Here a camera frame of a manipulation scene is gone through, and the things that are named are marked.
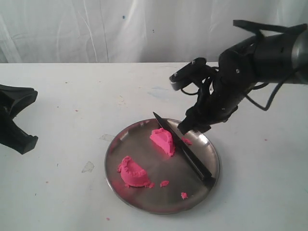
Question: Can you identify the round steel plate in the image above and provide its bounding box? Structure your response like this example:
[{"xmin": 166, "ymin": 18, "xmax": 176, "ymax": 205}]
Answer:
[{"xmin": 104, "ymin": 118, "xmax": 220, "ymax": 214}]

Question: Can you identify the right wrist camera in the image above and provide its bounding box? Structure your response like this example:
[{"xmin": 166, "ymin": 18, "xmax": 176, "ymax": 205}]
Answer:
[{"xmin": 169, "ymin": 57, "xmax": 207, "ymax": 91}]

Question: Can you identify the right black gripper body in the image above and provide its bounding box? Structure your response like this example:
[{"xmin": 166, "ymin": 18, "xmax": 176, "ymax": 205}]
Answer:
[{"xmin": 186, "ymin": 77, "xmax": 245, "ymax": 125}]

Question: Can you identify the white backdrop curtain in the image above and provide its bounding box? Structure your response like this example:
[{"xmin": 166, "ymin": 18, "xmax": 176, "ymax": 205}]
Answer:
[{"xmin": 0, "ymin": 0, "xmax": 308, "ymax": 63}]

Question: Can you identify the pink clay half piece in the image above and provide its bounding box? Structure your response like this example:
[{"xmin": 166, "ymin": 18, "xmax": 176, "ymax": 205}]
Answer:
[{"xmin": 150, "ymin": 128, "xmax": 175, "ymax": 156}]

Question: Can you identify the pink crumb near knife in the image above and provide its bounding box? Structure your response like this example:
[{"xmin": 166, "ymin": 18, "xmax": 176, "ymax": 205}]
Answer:
[{"xmin": 181, "ymin": 137, "xmax": 192, "ymax": 146}]

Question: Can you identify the pink crumb centre bottom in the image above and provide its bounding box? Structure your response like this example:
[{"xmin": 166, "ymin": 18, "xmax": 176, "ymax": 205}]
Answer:
[{"xmin": 160, "ymin": 180, "xmax": 169, "ymax": 187}]

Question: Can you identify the pink crumb lower right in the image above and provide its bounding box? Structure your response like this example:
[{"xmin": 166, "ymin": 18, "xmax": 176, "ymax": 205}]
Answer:
[{"xmin": 180, "ymin": 192, "xmax": 188, "ymax": 200}]

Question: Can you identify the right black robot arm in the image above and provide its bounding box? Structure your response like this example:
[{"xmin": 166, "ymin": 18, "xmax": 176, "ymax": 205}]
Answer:
[{"xmin": 170, "ymin": 20, "xmax": 308, "ymax": 134}]

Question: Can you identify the black kitchen knife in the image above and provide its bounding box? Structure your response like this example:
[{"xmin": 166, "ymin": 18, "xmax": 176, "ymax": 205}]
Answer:
[{"xmin": 153, "ymin": 112, "xmax": 216, "ymax": 189}]

